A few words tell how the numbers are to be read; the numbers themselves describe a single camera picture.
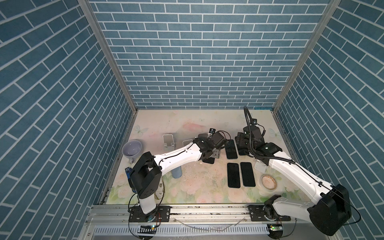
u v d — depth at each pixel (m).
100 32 0.79
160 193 0.78
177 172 0.87
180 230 0.77
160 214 0.73
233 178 0.85
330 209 0.39
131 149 0.97
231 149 0.98
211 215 0.75
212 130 0.75
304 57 0.89
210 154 0.60
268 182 0.85
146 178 0.45
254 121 0.70
